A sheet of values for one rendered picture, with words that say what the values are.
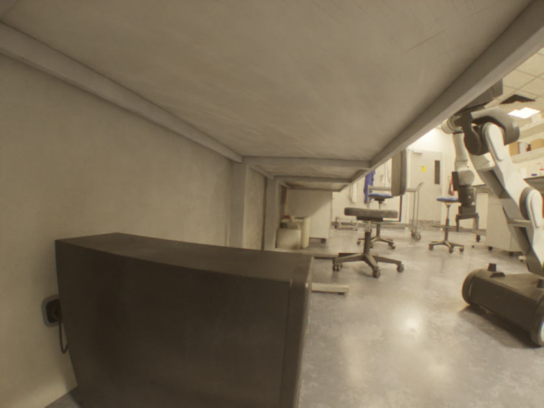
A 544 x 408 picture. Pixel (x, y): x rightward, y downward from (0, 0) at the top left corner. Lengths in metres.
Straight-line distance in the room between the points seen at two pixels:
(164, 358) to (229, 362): 0.10
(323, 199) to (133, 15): 3.26
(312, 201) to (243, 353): 3.21
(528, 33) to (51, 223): 0.85
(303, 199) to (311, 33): 3.15
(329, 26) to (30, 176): 0.58
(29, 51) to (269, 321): 0.55
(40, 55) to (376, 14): 0.53
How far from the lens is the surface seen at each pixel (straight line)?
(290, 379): 0.36
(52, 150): 0.64
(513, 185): 1.27
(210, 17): 0.41
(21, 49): 0.53
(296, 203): 3.50
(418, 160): 7.34
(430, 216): 7.36
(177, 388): 0.44
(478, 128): 1.18
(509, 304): 1.32
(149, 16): 0.43
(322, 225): 3.50
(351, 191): 6.76
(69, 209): 0.67
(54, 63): 0.57
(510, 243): 3.72
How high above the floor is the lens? 0.48
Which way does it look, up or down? level
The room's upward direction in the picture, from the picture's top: 3 degrees clockwise
